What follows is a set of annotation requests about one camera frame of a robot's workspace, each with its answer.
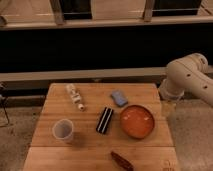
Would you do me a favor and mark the black white striped block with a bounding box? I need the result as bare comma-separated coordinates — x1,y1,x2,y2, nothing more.
96,107,114,134

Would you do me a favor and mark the orange round bowl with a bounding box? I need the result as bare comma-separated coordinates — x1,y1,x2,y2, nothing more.
120,105,155,139

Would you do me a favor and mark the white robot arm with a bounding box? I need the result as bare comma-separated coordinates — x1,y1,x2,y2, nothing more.
158,53,213,117

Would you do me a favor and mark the clear plastic cup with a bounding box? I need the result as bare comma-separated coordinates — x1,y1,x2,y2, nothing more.
52,119,74,143

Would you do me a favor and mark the black stand at left edge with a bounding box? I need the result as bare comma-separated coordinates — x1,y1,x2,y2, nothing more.
0,82,10,128

